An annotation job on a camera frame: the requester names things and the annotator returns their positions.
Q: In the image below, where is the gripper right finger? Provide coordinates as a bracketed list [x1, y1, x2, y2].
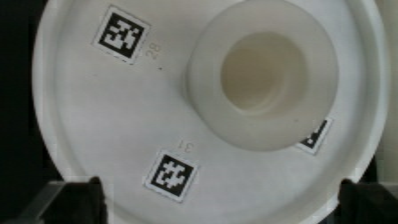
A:
[338, 179, 398, 224]

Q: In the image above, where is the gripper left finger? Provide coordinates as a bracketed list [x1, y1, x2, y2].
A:
[19, 176, 108, 224]

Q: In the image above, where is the white round table top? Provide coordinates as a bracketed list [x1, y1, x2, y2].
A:
[32, 0, 389, 224]

